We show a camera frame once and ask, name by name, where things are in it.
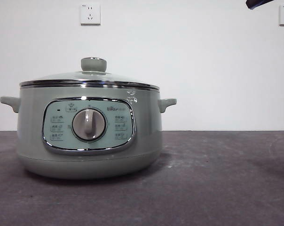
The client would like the pale green electric pot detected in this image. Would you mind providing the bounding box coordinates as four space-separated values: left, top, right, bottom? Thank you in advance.
0 83 177 180

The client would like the glass lid with green knob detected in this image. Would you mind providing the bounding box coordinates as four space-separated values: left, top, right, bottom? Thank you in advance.
19 56 160 91

